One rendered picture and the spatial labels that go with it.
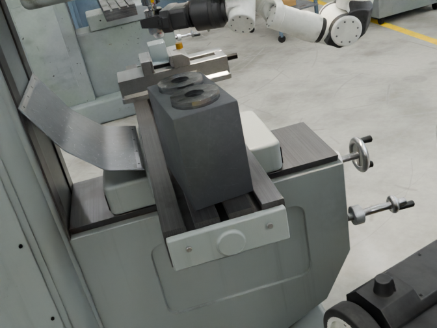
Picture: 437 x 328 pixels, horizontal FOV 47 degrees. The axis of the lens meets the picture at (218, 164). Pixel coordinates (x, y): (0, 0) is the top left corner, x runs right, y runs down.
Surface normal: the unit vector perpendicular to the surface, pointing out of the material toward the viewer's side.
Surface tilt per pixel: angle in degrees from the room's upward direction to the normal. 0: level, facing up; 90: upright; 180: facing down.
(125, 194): 90
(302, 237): 90
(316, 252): 90
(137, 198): 90
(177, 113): 0
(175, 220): 0
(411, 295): 45
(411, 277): 0
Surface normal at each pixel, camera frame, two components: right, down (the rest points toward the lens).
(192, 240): 0.22, 0.42
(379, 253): -0.18, -0.87
